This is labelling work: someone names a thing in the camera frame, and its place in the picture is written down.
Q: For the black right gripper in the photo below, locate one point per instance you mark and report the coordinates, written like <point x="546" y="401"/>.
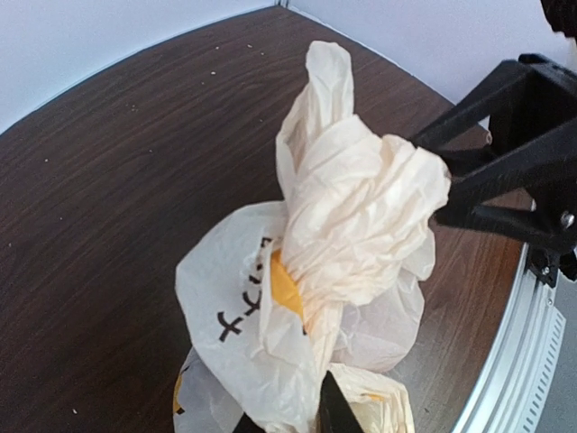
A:
<point x="529" y="114"/>

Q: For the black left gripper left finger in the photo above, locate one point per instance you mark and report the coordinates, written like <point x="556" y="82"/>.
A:
<point x="245" y="425"/>

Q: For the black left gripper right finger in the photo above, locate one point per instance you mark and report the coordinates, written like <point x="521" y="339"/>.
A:
<point x="336" y="415"/>

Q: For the beige plastic bag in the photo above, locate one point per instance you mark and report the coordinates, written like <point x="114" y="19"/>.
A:
<point x="280" y="294"/>

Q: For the front aluminium rail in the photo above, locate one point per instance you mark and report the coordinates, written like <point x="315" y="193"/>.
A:
<point x="514" y="383"/>

